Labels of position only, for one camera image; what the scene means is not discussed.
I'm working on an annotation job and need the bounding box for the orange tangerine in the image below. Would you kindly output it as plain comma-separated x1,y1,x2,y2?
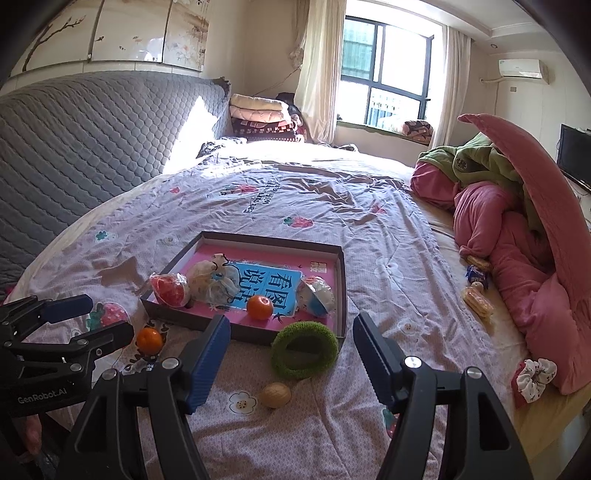
135,327,164,356
246,295,273,321

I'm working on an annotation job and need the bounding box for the red bowl toy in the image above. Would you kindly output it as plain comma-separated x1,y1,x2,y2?
149,273,190,308

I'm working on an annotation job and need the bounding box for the beige mesh drawstring pouch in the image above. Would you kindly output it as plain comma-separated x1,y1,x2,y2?
185,253,242,308

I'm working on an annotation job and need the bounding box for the green fuzzy ring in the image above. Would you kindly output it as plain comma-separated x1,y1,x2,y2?
269,320,340,381

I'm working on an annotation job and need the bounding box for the white blue bowl toy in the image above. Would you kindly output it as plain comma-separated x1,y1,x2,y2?
295,276,335,318

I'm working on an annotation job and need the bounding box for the blue Oreo snack packet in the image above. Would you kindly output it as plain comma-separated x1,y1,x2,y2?
122,359,155,375

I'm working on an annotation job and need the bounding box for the person's left hand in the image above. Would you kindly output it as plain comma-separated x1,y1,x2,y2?
23,415,42,456

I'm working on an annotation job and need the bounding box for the tan walnut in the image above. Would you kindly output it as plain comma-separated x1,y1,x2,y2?
259,382,291,409

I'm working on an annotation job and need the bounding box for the pink strawberry print bedsheet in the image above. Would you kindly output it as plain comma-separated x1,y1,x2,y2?
6,158,523,480

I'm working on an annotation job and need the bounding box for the pink and blue book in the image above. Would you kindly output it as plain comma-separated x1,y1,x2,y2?
141,232,346,345

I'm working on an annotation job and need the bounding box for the shallow grey cardboard box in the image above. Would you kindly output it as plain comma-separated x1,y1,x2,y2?
141,231,348,346

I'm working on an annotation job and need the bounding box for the yellow wrapped biscuit packet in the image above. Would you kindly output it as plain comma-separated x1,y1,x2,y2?
462,286,494,319

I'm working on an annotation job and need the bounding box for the small blue snack packet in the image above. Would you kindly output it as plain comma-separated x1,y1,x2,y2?
466,265,489,291

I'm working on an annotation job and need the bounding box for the orange wrapped snack bar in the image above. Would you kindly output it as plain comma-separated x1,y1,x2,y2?
466,255,492,272

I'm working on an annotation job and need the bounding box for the white red scrunchie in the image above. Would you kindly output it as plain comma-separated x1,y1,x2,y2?
511,358,557,408

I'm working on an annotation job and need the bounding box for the pink crumpled duvet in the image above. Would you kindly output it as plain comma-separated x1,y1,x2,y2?
411,161,590,395

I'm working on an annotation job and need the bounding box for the grey quilted headboard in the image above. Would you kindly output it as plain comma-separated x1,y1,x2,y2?
1,71,231,291

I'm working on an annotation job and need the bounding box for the pink curved pillow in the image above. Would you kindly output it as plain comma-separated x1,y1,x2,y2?
458,113,590,309

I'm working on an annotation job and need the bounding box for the green blanket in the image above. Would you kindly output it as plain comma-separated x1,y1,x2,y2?
419,132,545,234

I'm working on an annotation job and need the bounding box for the floral cushion on windowsill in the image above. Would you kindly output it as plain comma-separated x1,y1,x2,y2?
402,120,434,145

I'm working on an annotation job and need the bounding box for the stack of folded blankets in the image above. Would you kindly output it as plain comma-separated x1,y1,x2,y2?
229,94,310,142

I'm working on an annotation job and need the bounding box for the black television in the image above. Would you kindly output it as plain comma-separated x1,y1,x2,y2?
557,124,591,191

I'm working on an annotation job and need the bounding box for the dark framed window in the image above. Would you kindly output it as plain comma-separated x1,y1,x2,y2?
335,16,435,132

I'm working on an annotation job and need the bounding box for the cream left curtain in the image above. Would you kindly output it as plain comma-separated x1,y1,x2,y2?
290,0,346,144

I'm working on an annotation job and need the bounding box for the cream curtain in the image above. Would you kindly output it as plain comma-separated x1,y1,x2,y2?
290,0,346,144
431,26,472,147

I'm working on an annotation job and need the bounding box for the cream right curtain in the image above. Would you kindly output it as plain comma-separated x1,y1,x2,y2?
431,26,472,147

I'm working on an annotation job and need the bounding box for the painted overhead cabinet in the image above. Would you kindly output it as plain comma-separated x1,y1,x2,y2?
11,0,211,76

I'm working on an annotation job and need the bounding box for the white wall air conditioner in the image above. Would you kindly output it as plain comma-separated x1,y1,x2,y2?
498,59,550,84

